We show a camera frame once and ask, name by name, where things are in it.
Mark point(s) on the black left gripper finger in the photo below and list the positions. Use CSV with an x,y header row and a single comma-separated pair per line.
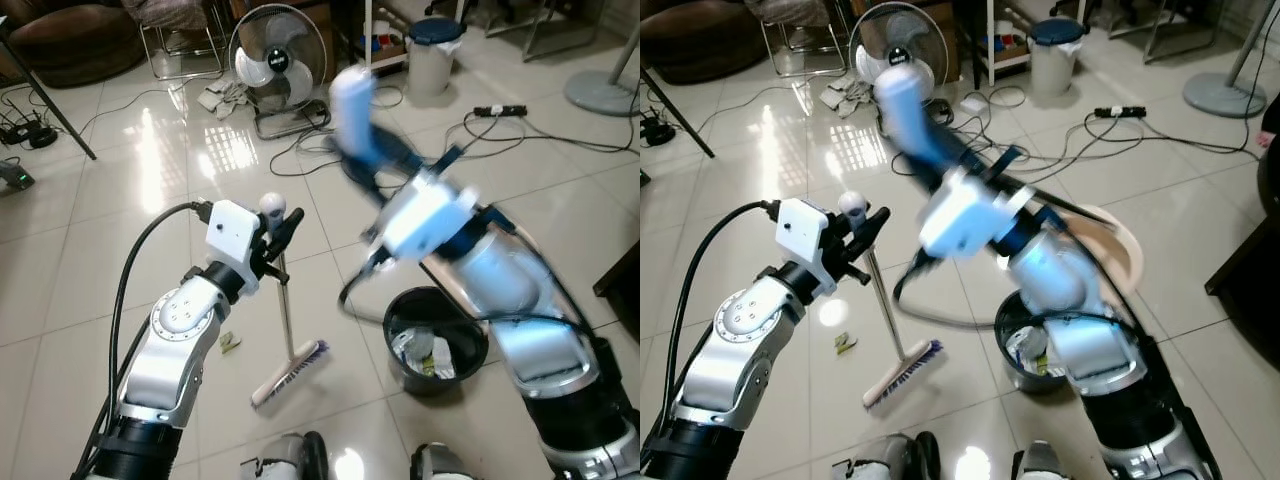
x,y
873,230
266,238
288,228
840,238

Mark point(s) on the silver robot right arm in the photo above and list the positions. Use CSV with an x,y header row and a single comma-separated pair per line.
x,y
1100,350
540,350

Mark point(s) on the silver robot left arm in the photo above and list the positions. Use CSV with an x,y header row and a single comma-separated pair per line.
x,y
730,350
170,350

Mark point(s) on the white bin with blue lid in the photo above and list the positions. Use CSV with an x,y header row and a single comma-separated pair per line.
x,y
1055,65
432,65

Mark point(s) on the black power strip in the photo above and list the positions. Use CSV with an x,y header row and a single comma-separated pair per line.
x,y
1120,111
500,110

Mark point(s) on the white shelf rack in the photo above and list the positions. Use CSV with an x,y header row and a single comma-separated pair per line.
x,y
1005,48
385,45

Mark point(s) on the black round trash bin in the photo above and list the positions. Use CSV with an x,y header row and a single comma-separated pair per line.
x,y
1020,305
470,345

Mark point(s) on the white rubbish in bin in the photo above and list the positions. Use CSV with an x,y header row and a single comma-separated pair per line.
x,y
1025,350
415,350

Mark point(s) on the grey robot left foot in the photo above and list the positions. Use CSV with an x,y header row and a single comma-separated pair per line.
x,y
285,460
880,465

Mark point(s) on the grey robot foot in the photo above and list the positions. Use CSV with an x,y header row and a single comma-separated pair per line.
x,y
1040,465
440,465
880,465
285,460

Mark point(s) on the black slanted table leg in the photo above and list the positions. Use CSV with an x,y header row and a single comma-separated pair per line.
x,y
50,93
680,114

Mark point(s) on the grey round stand base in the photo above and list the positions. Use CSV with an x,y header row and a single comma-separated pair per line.
x,y
600,95
1220,95

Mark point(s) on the metal chair with clothes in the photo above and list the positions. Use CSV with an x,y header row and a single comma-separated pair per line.
x,y
795,10
175,12

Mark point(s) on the dark wooden cabinet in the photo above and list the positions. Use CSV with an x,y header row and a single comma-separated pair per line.
x,y
622,290
1250,280

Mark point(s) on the brown sofa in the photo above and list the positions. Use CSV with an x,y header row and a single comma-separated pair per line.
x,y
70,45
700,45

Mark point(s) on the small green device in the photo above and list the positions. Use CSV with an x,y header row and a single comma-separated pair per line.
x,y
15,177

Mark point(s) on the grey robot right foot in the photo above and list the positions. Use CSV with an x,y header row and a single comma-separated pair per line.
x,y
440,465
1040,465

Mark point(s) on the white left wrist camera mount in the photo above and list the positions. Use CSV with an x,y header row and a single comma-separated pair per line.
x,y
235,230
800,230

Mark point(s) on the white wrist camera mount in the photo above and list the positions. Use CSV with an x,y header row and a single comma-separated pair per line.
x,y
960,215
800,230
235,230
425,215

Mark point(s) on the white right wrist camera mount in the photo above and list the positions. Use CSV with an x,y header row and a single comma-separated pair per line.
x,y
960,215
425,215

